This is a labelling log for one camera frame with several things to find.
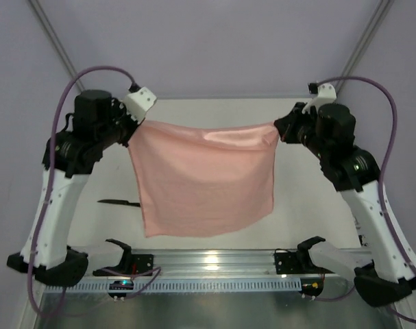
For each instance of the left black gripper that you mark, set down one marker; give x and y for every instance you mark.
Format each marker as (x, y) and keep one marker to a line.
(128, 129)

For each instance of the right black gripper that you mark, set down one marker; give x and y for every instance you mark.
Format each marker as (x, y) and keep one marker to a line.
(284, 127)

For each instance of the pink cloth napkin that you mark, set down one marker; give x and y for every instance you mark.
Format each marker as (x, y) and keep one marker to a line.
(195, 182)

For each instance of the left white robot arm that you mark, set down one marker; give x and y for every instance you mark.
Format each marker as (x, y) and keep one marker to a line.
(46, 255)

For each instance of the right small controller board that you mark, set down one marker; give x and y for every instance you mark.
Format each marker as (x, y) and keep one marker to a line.
(311, 288)

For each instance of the small controller board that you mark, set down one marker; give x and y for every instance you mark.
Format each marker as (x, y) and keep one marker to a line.
(119, 289)
(311, 288)

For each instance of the left small controller board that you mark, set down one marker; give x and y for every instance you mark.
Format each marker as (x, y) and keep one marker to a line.
(119, 289)

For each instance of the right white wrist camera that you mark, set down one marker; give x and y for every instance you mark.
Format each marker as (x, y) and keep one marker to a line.
(323, 94)

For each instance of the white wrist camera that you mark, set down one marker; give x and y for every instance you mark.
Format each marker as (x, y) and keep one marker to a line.
(139, 103)
(323, 94)

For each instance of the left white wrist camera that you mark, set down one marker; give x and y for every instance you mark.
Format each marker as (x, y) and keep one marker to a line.
(139, 103)

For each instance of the left corner aluminium post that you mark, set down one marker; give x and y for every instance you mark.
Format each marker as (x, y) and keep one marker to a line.
(50, 32)

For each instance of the corner aluminium post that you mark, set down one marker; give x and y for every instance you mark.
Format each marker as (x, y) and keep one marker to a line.
(375, 21)
(50, 32)

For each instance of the black handled knife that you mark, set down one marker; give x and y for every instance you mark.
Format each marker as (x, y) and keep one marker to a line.
(119, 202)

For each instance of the right corner aluminium post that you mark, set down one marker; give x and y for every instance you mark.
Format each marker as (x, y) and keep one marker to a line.
(375, 21)

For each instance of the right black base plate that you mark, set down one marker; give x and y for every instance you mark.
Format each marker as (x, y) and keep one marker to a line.
(292, 262)

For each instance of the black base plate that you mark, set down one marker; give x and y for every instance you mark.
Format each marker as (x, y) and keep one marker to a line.
(292, 262)
(139, 264)

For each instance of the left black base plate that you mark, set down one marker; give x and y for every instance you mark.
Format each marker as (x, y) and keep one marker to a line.
(139, 264)

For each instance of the front aluminium rail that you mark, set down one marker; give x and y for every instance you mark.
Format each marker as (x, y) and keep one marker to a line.
(215, 263)

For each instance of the slotted cable duct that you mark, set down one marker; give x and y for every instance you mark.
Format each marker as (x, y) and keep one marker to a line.
(194, 285)

